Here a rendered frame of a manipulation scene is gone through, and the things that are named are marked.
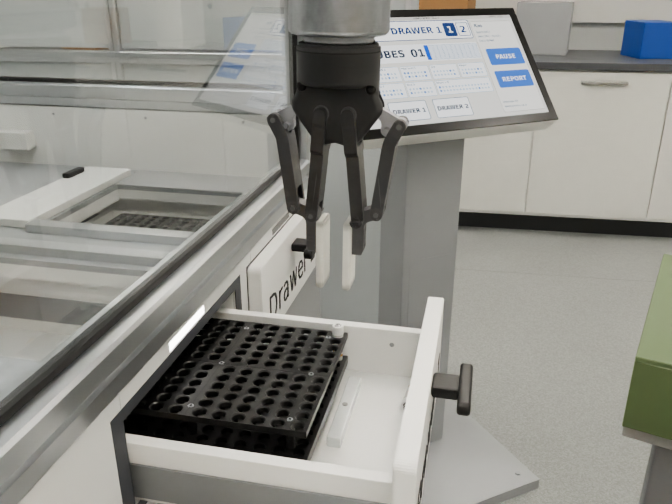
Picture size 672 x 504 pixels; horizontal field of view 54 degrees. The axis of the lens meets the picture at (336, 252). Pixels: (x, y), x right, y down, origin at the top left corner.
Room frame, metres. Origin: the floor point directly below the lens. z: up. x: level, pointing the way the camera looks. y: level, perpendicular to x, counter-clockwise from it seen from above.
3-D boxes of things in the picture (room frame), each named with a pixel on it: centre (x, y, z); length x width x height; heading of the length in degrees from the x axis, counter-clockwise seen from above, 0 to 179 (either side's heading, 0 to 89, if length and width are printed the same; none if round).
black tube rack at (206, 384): (0.57, 0.11, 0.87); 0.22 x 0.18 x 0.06; 77
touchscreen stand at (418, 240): (1.52, -0.23, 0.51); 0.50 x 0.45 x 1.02; 25
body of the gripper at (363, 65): (0.61, 0.00, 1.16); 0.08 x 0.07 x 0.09; 77
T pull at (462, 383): (0.52, -0.11, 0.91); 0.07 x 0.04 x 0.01; 167
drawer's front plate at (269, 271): (0.88, 0.07, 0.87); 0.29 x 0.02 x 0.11; 167
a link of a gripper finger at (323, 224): (0.61, 0.01, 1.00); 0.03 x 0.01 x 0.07; 167
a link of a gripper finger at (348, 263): (0.61, -0.01, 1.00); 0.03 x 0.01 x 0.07; 167
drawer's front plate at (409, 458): (0.52, -0.08, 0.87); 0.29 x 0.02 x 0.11; 167
